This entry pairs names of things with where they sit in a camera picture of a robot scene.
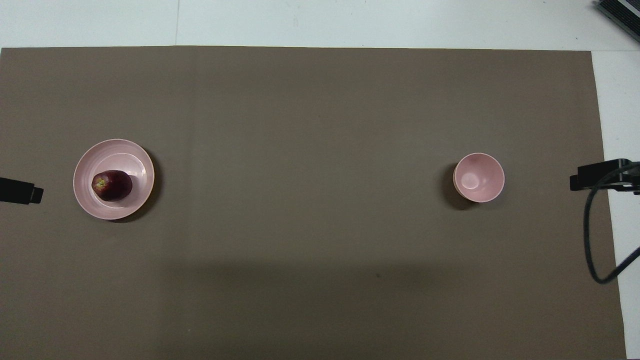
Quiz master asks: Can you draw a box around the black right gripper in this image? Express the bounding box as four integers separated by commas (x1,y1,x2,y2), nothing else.
570,159,640,196

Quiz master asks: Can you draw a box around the dark red apple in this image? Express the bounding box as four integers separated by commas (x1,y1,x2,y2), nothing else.
91,169,134,202

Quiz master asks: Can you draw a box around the pink bowl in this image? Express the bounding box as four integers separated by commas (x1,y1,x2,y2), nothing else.
453,152,505,203

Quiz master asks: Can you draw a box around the pink plate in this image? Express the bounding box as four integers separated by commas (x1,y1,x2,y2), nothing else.
73,138,156,221

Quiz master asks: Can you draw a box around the dark ribbed device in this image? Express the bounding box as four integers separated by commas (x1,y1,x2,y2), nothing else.
594,0,640,43

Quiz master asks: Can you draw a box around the brown table mat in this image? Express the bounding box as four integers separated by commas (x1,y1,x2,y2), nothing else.
0,46,627,360

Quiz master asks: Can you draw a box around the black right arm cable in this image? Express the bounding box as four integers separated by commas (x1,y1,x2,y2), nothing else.
583,162,640,285

